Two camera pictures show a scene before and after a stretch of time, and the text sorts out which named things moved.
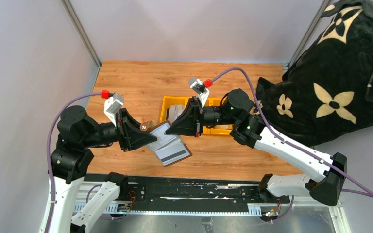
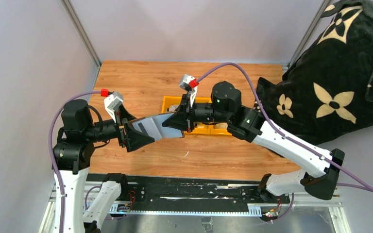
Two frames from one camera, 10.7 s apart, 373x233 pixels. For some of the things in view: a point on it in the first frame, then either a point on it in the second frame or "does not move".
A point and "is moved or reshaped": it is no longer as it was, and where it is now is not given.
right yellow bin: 223,129 does not move
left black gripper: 123,129 does not move
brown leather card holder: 170,149 is moved or reshaped
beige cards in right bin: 224,126 does not move
